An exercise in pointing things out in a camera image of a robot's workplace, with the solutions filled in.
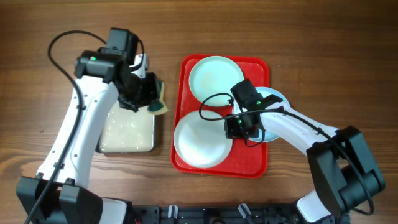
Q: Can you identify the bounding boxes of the green yellow sponge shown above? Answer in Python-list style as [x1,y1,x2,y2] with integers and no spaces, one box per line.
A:
[147,81,169,116]

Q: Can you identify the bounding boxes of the left black cable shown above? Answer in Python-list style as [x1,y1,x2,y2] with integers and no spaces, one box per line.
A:
[24,30,146,224]

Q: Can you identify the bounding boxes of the red plastic tray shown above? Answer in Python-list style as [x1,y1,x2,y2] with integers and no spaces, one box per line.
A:
[170,54,269,179]

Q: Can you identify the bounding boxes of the white plate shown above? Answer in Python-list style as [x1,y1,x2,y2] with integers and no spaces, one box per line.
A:
[174,110,233,169]

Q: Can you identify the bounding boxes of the pale green plate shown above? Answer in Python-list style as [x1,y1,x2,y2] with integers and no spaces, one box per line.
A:
[188,56,244,103]

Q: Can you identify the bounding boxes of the right black cable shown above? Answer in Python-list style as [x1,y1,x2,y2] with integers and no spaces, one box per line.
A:
[198,92,376,217]

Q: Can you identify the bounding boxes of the black tray with soapy water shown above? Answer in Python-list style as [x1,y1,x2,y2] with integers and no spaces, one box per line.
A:
[96,102,155,154]

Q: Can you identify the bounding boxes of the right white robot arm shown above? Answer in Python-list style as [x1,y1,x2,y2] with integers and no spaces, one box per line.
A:
[226,93,386,223]

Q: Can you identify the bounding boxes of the black cable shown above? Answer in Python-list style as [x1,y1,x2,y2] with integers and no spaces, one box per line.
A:
[198,92,376,217]
[24,30,146,224]

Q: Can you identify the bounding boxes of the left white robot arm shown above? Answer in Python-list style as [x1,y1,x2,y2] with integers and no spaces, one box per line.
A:
[16,49,164,223]

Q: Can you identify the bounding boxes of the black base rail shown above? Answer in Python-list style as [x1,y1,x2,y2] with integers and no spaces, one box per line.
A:
[132,204,302,224]

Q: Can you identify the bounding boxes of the light blue plate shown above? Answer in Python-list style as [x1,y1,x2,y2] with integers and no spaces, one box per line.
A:
[233,87,290,147]

